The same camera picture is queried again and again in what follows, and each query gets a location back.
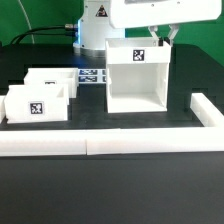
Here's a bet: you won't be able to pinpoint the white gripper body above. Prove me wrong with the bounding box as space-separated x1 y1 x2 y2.
109 0 222 28

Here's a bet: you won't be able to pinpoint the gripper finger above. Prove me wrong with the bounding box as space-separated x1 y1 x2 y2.
164 24 179 46
148 26 159 45

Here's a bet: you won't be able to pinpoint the white drawer cabinet box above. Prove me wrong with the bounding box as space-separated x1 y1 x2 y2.
105 37 171 113

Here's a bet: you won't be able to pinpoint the white front drawer with tag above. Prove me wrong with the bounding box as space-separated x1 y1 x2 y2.
4 84 69 123

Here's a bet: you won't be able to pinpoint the white drawer with tag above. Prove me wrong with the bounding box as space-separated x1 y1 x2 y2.
4 84 69 123
24 68 79 98

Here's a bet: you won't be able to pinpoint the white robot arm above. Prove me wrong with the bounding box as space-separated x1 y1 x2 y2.
73 0 222 57

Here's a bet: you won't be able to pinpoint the white rear drawer with tag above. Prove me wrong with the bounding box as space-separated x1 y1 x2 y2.
24 68 79 98

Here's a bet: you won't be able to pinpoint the white sheet of tags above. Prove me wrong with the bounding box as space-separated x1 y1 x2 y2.
78 69 106 84

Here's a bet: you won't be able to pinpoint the white fence piece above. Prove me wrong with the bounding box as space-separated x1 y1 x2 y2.
190 93 224 128
0 130 87 157
86 127 224 155
0 95 5 123

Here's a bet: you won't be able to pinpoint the white front fence right piece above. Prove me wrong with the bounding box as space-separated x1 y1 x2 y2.
86 127 224 155

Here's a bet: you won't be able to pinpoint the white front fence left piece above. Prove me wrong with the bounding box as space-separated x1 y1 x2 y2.
0 130 87 157

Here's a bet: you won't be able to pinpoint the black cables with connectors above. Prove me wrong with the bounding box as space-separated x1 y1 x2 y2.
9 23 80 46

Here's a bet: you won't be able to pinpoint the thin white cable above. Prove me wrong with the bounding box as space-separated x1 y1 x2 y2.
18 0 36 44

